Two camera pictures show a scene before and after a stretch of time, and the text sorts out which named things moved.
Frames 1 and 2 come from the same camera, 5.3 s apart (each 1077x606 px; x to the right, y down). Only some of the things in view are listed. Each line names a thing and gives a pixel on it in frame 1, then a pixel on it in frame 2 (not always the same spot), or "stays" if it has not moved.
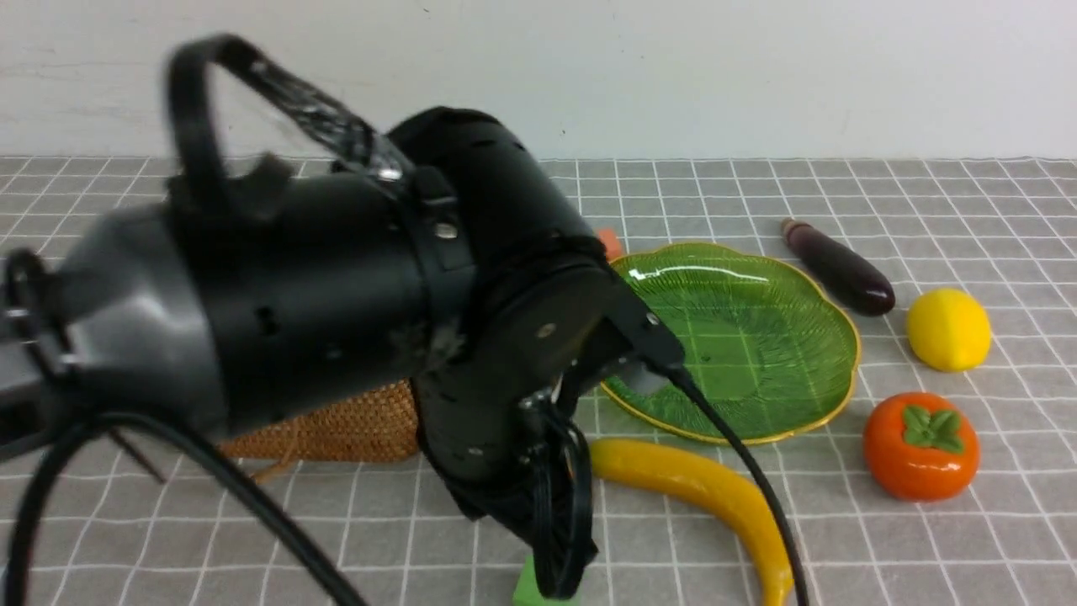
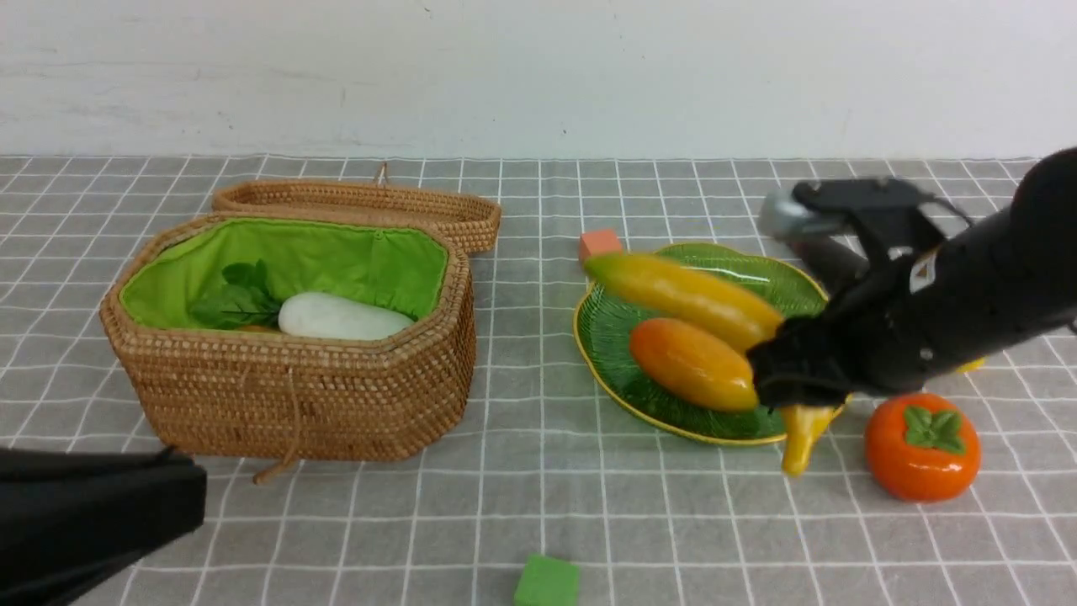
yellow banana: x=629 y=459 → x=715 y=306
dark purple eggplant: x=861 y=285 stays
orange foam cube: x=611 y=243 stays
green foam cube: x=527 y=591 stays
